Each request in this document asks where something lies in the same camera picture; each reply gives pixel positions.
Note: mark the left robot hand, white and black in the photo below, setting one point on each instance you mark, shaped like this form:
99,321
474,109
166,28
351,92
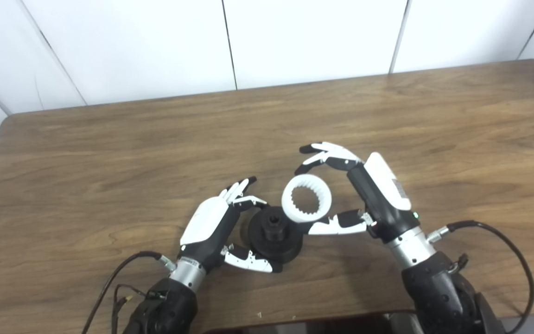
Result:
204,222

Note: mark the right robot hand, white and black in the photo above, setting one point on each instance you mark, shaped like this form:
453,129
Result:
383,195

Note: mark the round black part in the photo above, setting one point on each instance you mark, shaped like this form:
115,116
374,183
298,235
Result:
276,241

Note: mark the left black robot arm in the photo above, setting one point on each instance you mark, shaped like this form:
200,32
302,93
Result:
169,306

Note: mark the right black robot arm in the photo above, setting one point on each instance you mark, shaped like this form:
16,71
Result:
438,287

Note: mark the black robot torso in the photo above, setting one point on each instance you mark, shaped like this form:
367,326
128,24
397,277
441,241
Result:
304,325

